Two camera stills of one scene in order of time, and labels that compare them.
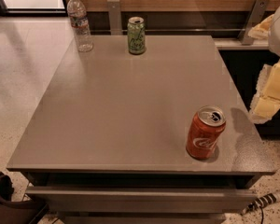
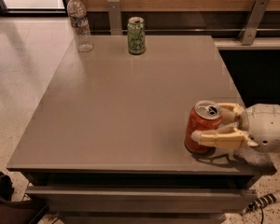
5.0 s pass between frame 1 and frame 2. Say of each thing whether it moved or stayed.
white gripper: moved
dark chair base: stayed
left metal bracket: stayed
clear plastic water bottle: stayed
